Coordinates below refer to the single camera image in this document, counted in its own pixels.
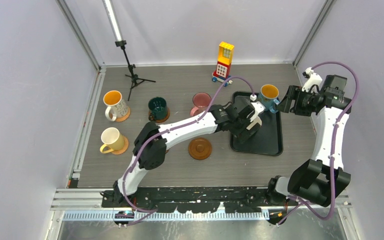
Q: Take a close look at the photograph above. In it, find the toy brick tower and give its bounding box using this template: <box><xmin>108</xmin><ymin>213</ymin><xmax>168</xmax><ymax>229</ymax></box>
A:
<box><xmin>212</xmin><ymin>41</ymin><xmax>235</xmax><ymax>87</ymax></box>

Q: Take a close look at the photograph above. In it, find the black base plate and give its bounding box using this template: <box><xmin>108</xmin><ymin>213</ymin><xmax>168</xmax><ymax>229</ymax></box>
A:
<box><xmin>100</xmin><ymin>186</ymin><xmax>297</xmax><ymax>214</ymax></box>

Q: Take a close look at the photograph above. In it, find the cork coaster front left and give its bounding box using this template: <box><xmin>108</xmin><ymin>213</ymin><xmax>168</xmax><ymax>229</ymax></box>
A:
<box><xmin>111</xmin><ymin>135</ymin><xmax>129</xmax><ymax>155</ymax></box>

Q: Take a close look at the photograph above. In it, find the pink mug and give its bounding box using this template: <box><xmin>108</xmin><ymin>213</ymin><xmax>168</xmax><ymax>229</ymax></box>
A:
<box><xmin>189</xmin><ymin>92</ymin><xmax>212</xmax><ymax>117</ymax></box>

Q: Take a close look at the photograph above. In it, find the blue mug yellow inside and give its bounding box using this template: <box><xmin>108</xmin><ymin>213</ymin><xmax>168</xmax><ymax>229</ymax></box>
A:
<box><xmin>257</xmin><ymin>84</ymin><xmax>280</xmax><ymax>114</ymax></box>

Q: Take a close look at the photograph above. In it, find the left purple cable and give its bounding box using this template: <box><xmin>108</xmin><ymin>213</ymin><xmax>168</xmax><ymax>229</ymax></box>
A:
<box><xmin>121</xmin><ymin>76</ymin><xmax>257</xmax><ymax>227</ymax></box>

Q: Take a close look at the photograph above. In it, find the white patterned mug orange inside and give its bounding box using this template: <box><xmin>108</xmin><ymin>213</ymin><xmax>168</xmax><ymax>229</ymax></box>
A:
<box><xmin>103</xmin><ymin>90</ymin><xmax>128</xmax><ymax>121</ymax></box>

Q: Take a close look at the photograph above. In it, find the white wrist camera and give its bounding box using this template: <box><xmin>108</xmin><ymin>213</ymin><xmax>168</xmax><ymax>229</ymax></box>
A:
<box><xmin>301</xmin><ymin>67</ymin><xmax>322</xmax><ymax>93</ymax></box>
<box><xmin>249</xmin><ymin>97</ymin><xmax>266</xmax><ymax>122</ymax></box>

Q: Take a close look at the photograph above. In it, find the cork coaster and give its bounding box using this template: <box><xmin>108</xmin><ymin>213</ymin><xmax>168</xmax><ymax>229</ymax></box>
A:
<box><xmin>111</xmin><ymin>135</ymin><xmax>129</xmax><ymax>155</ymax></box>
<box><xmin>109</xmin><ymin>107</ymin><xmax>131</xmax><ymax>122</ymax></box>

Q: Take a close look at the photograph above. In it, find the wooden ringed coaster front right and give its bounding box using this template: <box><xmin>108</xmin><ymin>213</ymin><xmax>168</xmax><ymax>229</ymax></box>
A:
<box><xmin>188</xmin><ymin>137</ymin><xmax>213</xmax><ymax>161</ymax></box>

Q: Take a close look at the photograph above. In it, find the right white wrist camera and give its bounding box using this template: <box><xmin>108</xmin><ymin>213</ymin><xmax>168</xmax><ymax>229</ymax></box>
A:
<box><xmin>301</xmin><ymin>67</ymin><xmax>322</xmax><ymax>93</ymax></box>

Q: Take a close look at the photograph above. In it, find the black serving tray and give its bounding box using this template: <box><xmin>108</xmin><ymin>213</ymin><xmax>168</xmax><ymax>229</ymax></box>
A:
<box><xmin>229</xmin><ymin>110</ymin><xmax>283</xmax><ymax>156</ymax></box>

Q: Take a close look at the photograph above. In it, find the cork coaster back left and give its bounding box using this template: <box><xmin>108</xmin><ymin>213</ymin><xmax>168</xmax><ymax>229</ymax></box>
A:
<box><xmin>109</xmin><ymin>107</ymin><xmax>131</xmax><ymax>122</ymax></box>

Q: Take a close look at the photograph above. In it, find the black tripod with light pole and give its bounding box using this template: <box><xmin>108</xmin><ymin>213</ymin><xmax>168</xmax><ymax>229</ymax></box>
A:
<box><xmin>102</xmin><ymin>0</ymin><xmax>156</xmax><ymax>101</ymax></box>

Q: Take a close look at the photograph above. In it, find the purple cable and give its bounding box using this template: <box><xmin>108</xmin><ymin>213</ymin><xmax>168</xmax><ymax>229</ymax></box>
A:
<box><xmin>276</xmin><ymin>61</ymin><xmax>360</xmax><ymax>227</ymax></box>
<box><xmin>121</xmin><ymin>76</ymin><xmax>257</xmax><ymax>227</ymax></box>

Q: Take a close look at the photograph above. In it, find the dark green mug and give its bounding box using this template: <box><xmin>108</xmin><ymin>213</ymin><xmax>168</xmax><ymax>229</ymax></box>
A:
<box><xmin>148</xmin><ymin>96</ymin><xmax>169</xmax><ymax>121</ymax></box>

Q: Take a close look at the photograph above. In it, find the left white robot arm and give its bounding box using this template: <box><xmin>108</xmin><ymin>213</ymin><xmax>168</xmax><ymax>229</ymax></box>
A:
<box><xmin>113</xmin><ymin>98</ymin><xmax>265</xmax><ymax>207</ymax></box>

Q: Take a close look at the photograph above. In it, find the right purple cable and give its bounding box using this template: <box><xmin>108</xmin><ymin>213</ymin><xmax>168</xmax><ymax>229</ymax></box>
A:
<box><xmin>276</xmin><ymin>61</ymin><xmax>360</xmax><ymax>227</ymax></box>

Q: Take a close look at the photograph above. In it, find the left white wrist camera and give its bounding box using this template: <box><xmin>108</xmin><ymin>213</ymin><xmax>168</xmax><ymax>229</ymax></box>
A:
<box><xmin>249</xmin><ymin>97</ymin><xmax>266</xmax><ymax>122</ymax></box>

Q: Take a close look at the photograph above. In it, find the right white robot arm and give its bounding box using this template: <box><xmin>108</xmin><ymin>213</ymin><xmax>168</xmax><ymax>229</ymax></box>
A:
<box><xmin>265</xmin><ymin>73</ymin><xmax>351</xmax><ymax>207</ymax></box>

